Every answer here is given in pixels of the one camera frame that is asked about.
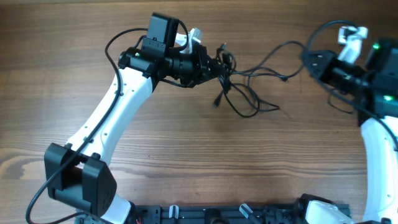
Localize thick black cable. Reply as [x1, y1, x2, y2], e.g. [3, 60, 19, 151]
[213, 51, 280, 118]

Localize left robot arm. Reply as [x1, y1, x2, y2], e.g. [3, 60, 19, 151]
[44, 13, 224, 223]

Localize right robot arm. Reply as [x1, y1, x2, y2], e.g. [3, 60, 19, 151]
[302, 38, 397, 223]

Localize left camera black cable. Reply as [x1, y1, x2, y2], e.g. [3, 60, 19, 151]
[25, 27, 149, 224]

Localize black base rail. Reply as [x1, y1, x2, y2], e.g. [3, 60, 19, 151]
[136, 204, 295, 224]

